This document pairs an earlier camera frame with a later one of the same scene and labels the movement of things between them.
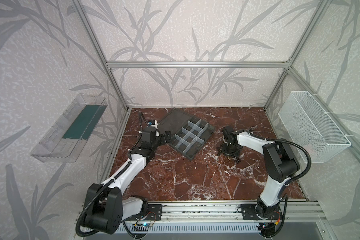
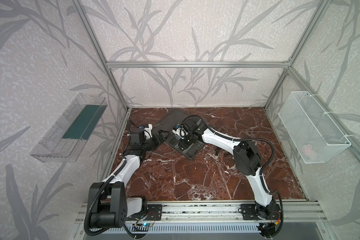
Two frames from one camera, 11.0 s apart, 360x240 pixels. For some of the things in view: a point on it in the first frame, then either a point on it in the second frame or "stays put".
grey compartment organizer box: x=188 y=134 stays put
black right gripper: x=228 y=147 -> x=183 y=142
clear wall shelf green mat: x=63 y=140 stays put
